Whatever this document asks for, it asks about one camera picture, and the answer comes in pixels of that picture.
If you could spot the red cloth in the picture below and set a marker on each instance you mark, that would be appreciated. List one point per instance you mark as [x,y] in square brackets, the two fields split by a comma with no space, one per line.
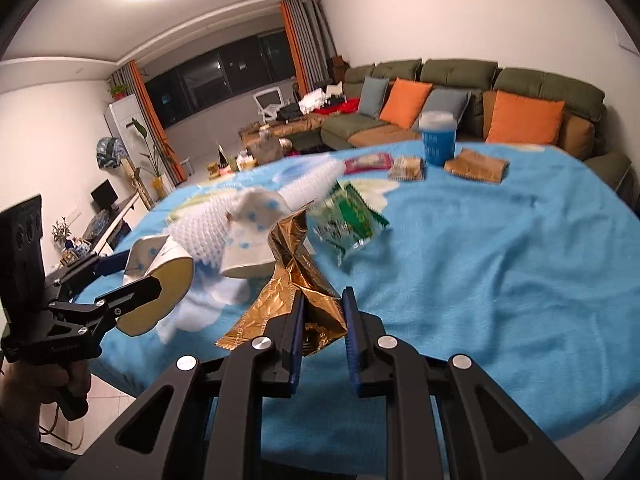
[340,107]

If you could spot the white clothes pile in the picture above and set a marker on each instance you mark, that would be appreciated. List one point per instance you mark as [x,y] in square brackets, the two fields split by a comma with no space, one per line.
[312,101]

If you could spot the black monitor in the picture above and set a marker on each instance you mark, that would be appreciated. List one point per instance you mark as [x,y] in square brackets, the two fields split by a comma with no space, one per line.
[104,194]

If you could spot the crushed white dotted paper cup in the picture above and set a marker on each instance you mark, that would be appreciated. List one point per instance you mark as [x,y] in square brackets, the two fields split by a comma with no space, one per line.
[255,230]

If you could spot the green and brown sofa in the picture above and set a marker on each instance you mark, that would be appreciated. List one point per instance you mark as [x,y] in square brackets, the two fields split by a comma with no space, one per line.
[450,72]

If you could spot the brown paper bag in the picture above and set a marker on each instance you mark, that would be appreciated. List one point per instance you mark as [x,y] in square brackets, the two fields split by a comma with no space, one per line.
[265,150]

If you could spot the red snack packet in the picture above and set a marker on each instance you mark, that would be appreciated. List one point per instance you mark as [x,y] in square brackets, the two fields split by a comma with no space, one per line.
[367,162]

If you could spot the blue and white vase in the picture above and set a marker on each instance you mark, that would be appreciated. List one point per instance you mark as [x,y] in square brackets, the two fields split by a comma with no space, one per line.
[77,250]

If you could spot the small white bin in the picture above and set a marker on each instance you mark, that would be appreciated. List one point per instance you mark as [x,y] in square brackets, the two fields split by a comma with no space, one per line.
[187,166]

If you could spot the white foam net sleeve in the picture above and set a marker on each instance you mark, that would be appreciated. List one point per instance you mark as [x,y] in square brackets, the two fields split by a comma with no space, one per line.
[310,180]

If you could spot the tall leafy plant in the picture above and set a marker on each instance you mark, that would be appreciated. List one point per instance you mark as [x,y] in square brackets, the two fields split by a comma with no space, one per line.
[155,160]

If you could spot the large grey cushion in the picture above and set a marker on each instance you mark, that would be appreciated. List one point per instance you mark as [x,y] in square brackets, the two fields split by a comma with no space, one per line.
[455,102]

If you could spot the black clothes pile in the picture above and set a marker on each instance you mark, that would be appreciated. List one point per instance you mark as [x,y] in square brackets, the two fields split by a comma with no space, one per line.
[290,112]

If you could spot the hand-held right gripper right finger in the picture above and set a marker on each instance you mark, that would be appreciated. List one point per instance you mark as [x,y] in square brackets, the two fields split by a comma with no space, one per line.
[353,355]

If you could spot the clear biscuit packet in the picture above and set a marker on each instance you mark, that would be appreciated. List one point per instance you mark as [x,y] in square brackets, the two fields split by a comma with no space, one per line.
[406,169]

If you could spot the dark window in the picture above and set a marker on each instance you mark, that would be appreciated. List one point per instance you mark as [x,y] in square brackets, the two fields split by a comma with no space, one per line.
[220,75]

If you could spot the brown wooden cabinet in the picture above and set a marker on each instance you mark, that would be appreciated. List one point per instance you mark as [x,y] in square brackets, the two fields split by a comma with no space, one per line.
[340,67]

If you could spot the blue cup with lid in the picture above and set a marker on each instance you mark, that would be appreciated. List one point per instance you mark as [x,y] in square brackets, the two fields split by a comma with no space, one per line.
[437,142]

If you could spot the orange cushion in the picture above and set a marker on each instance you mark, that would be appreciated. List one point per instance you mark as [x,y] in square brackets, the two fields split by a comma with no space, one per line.
[525,117]
[405,102]

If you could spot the orange and grey curtain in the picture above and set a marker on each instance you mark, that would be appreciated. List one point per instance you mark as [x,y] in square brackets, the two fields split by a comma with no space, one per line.
[150,115]
[305,45]

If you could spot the small grey cushion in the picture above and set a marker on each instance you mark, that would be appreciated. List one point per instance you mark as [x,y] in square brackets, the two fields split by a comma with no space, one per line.
[372,97]

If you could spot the white standing air conditioner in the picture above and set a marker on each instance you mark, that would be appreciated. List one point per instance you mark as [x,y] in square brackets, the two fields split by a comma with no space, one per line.
[122,125]

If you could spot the small green potted plant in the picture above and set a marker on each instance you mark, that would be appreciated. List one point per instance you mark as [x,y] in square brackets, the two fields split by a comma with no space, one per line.
[119,91]

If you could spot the person's left hand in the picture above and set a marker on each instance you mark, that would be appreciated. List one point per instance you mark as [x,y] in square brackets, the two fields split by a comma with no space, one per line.
[30,385]

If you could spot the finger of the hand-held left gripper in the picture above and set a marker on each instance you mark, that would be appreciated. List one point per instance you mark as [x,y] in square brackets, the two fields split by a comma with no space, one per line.
[135,297]
[107,264]

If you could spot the person's left forearm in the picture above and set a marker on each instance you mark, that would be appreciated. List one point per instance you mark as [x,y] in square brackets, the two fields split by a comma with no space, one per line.
[17,435]

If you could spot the blue patterned bag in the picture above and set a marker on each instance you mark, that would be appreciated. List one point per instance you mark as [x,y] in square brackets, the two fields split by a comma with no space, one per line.
[110,152]

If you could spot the white tv cabinet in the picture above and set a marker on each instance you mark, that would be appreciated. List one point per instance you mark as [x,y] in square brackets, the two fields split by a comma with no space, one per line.
[117,220]

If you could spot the blue floral blanket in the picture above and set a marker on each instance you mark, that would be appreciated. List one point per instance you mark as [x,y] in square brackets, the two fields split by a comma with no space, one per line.
[475,270]

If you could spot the white office chair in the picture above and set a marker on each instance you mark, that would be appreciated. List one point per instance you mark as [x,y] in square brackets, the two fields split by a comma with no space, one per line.
[267,102]

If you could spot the brown snack packet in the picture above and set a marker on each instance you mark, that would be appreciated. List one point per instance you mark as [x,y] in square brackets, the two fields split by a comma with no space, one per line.
[475,166]

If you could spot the gold foil wrapper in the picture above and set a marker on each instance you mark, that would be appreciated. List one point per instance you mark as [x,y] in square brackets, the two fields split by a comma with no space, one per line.
[295,270]

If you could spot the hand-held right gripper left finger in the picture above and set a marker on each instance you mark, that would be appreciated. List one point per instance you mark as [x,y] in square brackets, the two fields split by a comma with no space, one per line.
[295,345]

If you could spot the green snack packet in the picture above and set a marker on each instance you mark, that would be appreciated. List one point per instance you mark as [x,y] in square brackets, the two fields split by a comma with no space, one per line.
[350,215]

